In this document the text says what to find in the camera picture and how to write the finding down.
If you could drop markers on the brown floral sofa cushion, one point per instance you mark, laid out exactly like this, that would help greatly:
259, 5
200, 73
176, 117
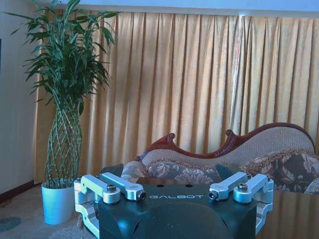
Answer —
289, 166

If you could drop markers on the orange pleated curtain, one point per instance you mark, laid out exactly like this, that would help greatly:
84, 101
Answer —
189, 82

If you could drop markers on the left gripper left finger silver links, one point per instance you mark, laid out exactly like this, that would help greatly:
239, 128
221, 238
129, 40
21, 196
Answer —
93, 185

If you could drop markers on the carved wood floral sofa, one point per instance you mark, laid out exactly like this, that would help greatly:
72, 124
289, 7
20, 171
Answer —
269, 142

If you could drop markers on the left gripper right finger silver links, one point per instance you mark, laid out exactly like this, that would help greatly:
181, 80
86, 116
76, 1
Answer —
259, 185

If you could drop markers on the white plant pot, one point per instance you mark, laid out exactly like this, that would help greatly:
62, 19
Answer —
56, 205

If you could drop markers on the tall green bamboo plant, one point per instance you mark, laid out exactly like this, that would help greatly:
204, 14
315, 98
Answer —
65, 74

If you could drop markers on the patterned floor rug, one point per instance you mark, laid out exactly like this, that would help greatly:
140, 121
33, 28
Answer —
27, 227

